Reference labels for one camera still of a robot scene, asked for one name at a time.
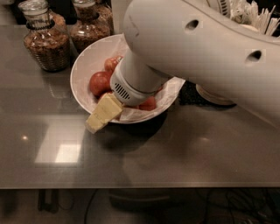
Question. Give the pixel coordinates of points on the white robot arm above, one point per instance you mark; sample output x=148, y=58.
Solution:
x=190, y=40

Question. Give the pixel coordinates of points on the glass granola jar right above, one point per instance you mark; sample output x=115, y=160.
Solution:
x=89, y=26

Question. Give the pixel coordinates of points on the glass granola jar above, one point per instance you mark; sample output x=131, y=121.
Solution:
x=45, y=41
x=89, y=26

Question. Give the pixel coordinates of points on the crumpled white paper liner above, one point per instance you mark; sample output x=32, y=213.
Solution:
x=164, y=98

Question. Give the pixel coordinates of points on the red apple with sticker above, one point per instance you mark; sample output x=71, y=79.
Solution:
x=111, y=63

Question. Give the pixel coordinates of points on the red apple front right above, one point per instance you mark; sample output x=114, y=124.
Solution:
x=147, y=105

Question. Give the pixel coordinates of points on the red apple far left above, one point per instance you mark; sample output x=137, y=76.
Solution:
x=100, y=83

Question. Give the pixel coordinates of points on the glass granola jar left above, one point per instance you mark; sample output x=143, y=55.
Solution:
x=45, y=41

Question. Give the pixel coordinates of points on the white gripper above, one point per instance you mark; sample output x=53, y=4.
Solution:
x=126, y=91

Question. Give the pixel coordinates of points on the white bowl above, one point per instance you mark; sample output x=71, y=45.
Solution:
x=90, y=61

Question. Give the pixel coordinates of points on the white sign card left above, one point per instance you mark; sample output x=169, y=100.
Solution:
x=119, y=8

